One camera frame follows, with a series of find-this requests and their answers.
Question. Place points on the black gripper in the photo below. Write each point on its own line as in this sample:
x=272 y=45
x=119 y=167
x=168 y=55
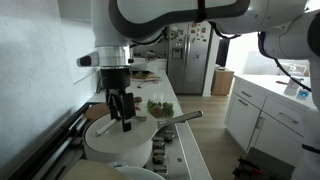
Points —
x=118 y=79

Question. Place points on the cream white pot lid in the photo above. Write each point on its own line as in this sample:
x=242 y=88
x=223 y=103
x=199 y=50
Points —
x=115 y=140

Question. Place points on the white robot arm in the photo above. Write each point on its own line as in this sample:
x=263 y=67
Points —
x=286 y=30

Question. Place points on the chopping board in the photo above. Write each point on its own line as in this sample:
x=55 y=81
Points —
x=139 y=106

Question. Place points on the brown potato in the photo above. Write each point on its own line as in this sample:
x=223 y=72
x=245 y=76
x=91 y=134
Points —
x=138 y=99

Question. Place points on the green vegetables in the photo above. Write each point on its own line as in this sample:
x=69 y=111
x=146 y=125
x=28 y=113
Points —
x=160 y=110

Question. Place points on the cream white saucepan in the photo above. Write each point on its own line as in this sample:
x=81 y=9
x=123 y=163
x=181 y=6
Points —
x=138 y=156

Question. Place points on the stainless steel refrigerator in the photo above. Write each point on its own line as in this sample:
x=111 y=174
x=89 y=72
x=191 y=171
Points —
x=188 y=46

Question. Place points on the black gas cooktop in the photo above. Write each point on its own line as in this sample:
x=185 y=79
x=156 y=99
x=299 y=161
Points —
x=72 y=129

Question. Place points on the wooden side cabinet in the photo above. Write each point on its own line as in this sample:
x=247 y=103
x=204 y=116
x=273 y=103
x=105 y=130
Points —
x=222 y=82

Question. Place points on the white kitchen island cabinets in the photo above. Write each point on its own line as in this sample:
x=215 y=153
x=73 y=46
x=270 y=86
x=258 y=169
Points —
x=260 y=115

